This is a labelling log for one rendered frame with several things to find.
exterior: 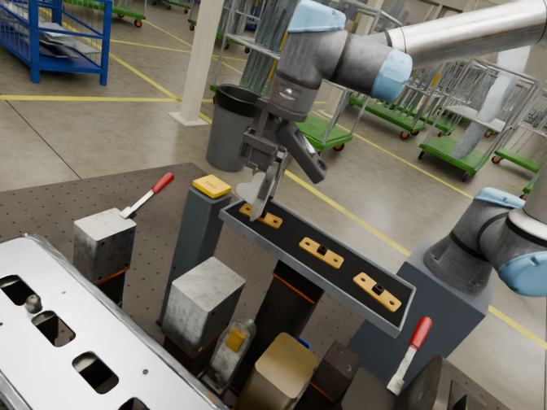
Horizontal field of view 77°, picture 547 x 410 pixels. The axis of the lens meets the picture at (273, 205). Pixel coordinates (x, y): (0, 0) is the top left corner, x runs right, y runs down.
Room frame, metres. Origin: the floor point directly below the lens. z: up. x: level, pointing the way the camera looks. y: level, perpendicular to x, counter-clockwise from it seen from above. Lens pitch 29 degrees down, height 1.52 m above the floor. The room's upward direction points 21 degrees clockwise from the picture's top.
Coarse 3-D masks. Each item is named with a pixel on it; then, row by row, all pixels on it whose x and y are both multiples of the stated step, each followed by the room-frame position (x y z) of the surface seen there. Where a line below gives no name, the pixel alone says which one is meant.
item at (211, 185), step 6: (198, 180) 0.62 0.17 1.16; (204, 180) 0.63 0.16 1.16; (210, 180) 0.64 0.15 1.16; (216, 180) 0.65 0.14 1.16; (198, 186) 0.61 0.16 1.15; (204, 186) 0.61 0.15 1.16; (210, 186) 0.61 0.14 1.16; (216, 186) 0.62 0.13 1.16; (222, 186) 0.63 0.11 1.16; (228, 186) 0.64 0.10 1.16; (204, 192) 0.60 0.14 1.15; (210, 192) 0.60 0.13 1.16; (216, 192) 0.60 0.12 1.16; (222, 192) 0.62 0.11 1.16
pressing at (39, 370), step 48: (0, 288) 0.34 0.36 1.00; (48, 288) 0.37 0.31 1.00; (96, 288) 0.41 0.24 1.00; (0, 336) 0.27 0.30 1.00; (96, 336) 0.33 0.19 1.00; (144, 336) 0.35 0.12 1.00; (0, 384) 0.22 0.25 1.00; (48, 384) 0.24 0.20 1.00; (144, 384) 0.28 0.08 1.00; (192, 384) 0.31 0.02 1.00
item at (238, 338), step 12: (240, 324) 0.36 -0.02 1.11; (252, 324) 0.37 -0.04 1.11; (228, 336) 0.35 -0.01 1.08; (240, 336) 0.34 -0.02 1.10; (252, 336) 0.35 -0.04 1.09; (228, 348) 0.35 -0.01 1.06; (240, 348) 0.34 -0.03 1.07; (216, 360) 0.34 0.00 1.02; (228, 360) 0.34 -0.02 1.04; (240, 360) 0.35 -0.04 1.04; (216, 372) 0.34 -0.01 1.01; (228, 372) 0.33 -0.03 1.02
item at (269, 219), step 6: (246, 204) 0.59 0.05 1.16; (240, 210) 0.57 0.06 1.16; (246, 210) 0.57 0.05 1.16; (264, 210) 0.58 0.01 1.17; (264, 216) 0.57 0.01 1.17; (270, 216) 0.58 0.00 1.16; (276, 216) 0.59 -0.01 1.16; (264, 222) 0.56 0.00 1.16; (270, 222) 0.56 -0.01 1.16; (276, 228) 0.55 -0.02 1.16
